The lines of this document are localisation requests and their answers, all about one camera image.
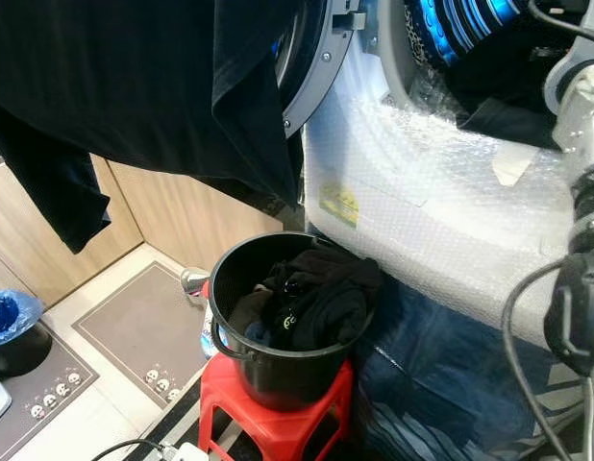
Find large black garment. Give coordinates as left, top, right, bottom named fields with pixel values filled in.
left=0, top=0, right=336, bottom=255

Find black clothes in bucket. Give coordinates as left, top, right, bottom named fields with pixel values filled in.
left=228, top=244, right=385, bottom=352

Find white washing machine in bubble wrap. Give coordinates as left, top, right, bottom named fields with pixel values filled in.
left=302, top=0, right=579, bottom=349

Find black clothes in washer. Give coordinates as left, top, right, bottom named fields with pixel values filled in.
left=444, top=14, right=569, bottom=151

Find black bin with blue bag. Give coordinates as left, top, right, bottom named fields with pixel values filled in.
left=0, top=287, right=54, bottom=379

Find grey floor mat with panda print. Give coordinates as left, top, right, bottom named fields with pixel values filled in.
left=0, top=331, right=99, bottom=461
left=72, top=260, right=212, bottom=410

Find light wooden cabinet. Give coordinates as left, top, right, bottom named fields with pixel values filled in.
left=0, top=157, right=286, bottom=310

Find silver metal can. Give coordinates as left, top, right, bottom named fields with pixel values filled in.
left=179, top=266, right=210, bottom=301

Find white power strip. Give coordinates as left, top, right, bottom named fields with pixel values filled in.
left=162, top=441, right=212, bottom=461

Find black plastic bucket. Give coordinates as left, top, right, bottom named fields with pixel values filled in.
left=208, top=231, right=381, bottom=413

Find red plastic stool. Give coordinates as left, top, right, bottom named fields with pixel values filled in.
left=197, top=350, right=357, bottom=461

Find yellow energy sticker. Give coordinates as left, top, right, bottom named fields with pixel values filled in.
left=318, top=182, right=361, bottom=230

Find grey round washer door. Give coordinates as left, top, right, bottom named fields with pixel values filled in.
left=278, top=0, right=367, bottom=140

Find dark blue floor sheet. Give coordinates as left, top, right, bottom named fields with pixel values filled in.
left=345, top=277, right=594, bottom=461

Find blue lit washer drum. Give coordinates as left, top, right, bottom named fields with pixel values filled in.
left=403, top=0, right=531, bottom=68

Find white paper label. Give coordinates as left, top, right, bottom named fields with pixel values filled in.
left=490, top=144, right=539, bottom=187

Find black power cord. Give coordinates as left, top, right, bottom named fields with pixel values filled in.
left=90, top=438, right=171, bottom=461

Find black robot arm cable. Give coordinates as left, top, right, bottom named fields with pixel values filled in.
left=501, top=257, right=594, bottom=461

